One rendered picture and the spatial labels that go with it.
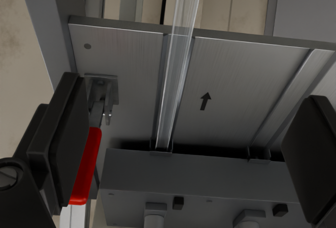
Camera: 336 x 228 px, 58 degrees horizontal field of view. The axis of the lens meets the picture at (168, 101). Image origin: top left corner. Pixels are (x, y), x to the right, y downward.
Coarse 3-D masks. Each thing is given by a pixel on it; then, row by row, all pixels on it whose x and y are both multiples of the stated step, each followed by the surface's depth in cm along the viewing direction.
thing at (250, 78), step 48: (96, 48) 23; (144, 48) 23; (192, 48) 23; (240, 48) 23; (288, 48) 23; (144, 96) 28; (192, 96) 28; (240, 96) 27; (288, 96) 27; (144, 144) 35; (192, 144) 35; (240, 144) 34
